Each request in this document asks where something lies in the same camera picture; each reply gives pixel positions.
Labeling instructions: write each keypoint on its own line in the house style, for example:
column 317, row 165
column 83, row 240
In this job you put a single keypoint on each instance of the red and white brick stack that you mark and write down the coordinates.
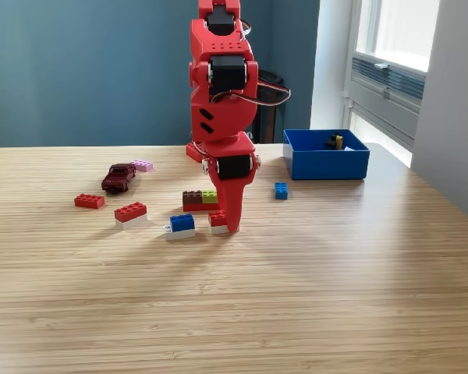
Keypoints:
column 217, row 222
column 130, row 214

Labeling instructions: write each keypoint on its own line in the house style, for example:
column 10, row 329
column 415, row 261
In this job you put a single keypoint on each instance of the blue and white brick stack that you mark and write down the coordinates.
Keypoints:
column 181, row 226

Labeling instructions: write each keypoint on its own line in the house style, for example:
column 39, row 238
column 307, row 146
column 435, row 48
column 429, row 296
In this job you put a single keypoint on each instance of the small yellow toy digger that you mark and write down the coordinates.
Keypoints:
column 334, row 142

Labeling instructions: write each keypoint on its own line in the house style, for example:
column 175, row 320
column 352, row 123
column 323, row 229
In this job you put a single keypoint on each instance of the dark red toy car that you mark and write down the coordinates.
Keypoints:
column 118, row 178

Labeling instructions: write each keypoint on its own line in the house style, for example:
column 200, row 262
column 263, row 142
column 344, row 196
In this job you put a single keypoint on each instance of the blue plastic bin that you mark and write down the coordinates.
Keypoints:
column 327, row 163

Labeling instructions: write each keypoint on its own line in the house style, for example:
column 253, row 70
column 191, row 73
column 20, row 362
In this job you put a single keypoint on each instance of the brown green red brick stack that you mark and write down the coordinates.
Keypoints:
column 195, row 200

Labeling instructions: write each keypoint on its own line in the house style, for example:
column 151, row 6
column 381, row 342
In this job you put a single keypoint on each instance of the small blue building brick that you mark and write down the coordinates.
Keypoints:
column 281, row 191

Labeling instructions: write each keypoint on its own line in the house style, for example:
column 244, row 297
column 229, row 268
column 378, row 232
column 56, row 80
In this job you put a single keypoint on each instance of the dark folded chair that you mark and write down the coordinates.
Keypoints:
column 271, row 124

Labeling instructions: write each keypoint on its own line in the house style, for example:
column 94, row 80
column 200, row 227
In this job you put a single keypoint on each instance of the pink flat building brick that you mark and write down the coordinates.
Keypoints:
column 143, row 165

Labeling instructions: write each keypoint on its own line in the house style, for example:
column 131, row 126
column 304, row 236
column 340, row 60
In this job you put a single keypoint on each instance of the red building brick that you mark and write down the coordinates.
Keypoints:
column 89, row 201

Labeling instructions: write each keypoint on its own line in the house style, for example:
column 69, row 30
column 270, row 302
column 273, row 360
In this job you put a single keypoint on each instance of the grey window vent grille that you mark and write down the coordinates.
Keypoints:
column 390, row 80

